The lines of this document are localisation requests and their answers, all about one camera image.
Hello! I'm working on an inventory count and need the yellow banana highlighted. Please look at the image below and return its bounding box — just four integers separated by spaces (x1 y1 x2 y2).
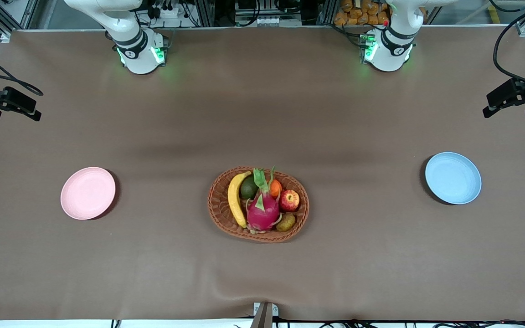
227 171 252 229

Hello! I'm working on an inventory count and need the red apple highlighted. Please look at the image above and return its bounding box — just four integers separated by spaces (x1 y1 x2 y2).
280 190 300 213

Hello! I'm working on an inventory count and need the light blue round plate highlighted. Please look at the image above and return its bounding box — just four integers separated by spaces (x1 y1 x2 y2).
425 152 482 205

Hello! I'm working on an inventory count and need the pink round plate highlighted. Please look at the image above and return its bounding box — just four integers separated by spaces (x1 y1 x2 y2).
60 167 116 220

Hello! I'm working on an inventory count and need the bag of orange snacks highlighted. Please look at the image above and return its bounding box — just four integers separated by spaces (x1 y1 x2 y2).
334 0 391 26

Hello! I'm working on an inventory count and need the white power strip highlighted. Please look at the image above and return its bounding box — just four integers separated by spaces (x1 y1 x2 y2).
146 4 180 19

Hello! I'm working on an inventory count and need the brown wicker basket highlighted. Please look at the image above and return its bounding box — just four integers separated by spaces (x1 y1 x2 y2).
207 166 310 243

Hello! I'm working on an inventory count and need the dark green avocado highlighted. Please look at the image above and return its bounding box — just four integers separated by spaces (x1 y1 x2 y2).
240 175 259 200

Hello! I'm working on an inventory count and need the brown table mat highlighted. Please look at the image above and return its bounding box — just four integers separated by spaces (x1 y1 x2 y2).
0 25 525 322

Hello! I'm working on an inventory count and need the small orange carrot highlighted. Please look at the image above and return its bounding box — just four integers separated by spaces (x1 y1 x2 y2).
268 166 284 199

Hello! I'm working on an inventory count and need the brown kiwi fruit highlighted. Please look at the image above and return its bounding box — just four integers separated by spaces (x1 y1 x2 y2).
275 213 296 232

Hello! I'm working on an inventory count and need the pink dragon fruit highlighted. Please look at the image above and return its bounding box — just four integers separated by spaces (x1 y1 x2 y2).
246 167 283 234

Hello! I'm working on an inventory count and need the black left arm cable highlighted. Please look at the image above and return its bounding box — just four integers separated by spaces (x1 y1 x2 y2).
493 0 525 92

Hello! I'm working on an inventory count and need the metal table bracket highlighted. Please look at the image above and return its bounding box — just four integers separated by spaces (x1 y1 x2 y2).
252 302 279 328

